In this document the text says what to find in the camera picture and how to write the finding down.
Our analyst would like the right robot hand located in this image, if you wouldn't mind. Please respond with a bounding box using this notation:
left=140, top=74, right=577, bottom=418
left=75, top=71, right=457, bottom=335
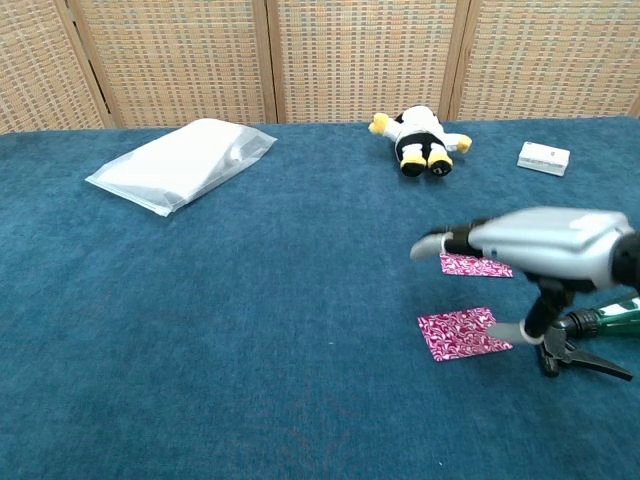
left=409, top=206, right=635, bottom=347

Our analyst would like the green spray bottle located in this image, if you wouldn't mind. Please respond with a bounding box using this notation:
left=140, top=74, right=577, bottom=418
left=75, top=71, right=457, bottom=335
left=537, top=294, right=640, bottom=384

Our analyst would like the small white box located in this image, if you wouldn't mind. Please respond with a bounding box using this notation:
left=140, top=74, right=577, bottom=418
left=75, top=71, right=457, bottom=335
left=516, top=140, right=572, bottom=178

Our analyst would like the penguin plush toy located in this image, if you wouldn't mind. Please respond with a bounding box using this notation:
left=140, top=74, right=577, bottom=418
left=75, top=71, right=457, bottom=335
left=368, top=104, right=474, bottom=179

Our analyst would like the woven bamboo screen panel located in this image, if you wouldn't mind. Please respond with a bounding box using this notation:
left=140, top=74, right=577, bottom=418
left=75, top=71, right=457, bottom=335
left=67, top=0, right=279, bottom=129
left=264, top=0, right=471, bottom=125
left=0, top=0, right=116, bottom=134
left=447, top=0, right=640, bottom=122

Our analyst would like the blue felt table mat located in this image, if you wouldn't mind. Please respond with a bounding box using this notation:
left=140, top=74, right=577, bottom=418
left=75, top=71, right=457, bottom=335
left=0, top=116, right=640, bottom=480

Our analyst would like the white plastic zip bag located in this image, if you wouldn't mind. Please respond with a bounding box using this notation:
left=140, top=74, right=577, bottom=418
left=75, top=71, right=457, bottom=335
left=84, top=117, right=279, bottom=217

